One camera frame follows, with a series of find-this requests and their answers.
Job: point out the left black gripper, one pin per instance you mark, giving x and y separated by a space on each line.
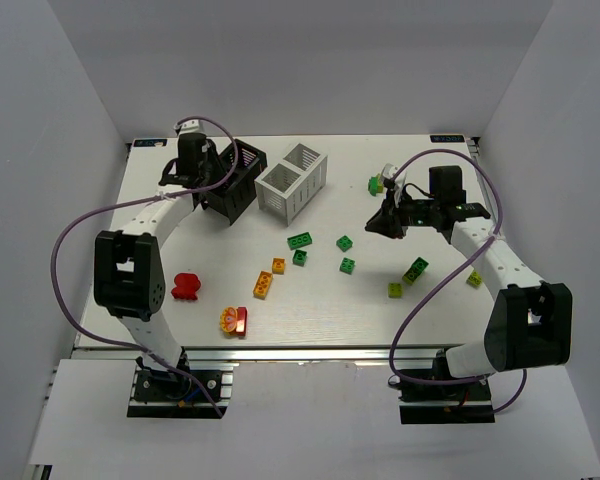
208 185

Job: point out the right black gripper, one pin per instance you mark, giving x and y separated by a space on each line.
396 212

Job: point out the orange small lego brick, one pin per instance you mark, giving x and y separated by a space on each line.
278 265

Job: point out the red curved lego brick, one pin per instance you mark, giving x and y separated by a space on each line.
186 286

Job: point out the orange long lego brick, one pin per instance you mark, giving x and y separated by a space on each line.
262 285

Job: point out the yellow butterfly lego brick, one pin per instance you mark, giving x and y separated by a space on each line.
228 320

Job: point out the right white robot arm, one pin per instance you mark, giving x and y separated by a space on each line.
530 324

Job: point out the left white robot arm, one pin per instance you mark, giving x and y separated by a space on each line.
129 279

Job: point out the green lime lego far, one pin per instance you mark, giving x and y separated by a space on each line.
375 185

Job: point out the green square lego upper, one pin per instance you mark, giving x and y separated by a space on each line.
344 243

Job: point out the black slotted container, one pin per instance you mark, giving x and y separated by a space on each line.
234 197

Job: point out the lime and green lego stack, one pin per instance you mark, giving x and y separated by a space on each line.
416 269

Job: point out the green square lego lower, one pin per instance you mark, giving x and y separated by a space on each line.
347 265

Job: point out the left blue corner label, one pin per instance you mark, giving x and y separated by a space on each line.
149 142

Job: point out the blue corner label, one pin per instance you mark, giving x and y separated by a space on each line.
447 138
149 142

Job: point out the lime square lego brick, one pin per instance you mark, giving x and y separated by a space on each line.
394 290

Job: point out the white slotted container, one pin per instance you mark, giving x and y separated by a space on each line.
286 188

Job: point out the green long lego brick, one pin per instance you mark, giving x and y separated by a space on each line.
299 241

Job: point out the green upturned square lego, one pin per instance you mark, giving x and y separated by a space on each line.
299 257

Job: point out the right blue corner label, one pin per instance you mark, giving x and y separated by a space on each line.
447 138

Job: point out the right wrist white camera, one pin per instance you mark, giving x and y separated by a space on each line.
391 178

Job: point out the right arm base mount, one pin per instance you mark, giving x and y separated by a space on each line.
428 395

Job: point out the aluminium table front rail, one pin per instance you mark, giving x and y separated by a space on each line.
248 354

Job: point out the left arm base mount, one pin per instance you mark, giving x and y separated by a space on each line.
171 397

